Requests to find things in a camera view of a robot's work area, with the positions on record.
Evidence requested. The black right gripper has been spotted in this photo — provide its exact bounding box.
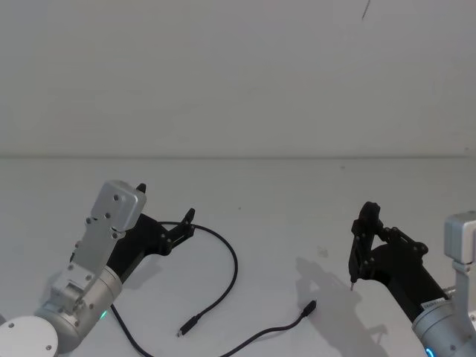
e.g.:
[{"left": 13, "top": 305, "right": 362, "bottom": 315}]
[{"left": 351, "top": 202, "right": 451, "bottom": 327}]

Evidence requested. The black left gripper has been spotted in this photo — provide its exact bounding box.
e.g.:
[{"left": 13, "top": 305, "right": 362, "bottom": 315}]
[{"left": 106, "top": 182, "right": 196, "bottom": 280}]

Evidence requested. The black plug with silver tip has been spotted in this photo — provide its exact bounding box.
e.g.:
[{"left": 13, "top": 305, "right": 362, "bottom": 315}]
[{"left": 347, "top": 236, "right": 361, "bottom": 292}]

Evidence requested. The white table cloth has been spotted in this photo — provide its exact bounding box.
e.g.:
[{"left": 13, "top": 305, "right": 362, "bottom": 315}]
[{"left": 0, "top": 155, "right": 476, "bottom": 357}]

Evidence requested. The black cable with plug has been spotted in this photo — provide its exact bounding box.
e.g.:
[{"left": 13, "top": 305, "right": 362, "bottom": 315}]
[
  {"left": 109, "top": 299, "right": 318, "bottom": 357},
  {"left": 158, "top": 221, "right": 239, "bottom": 338}
]

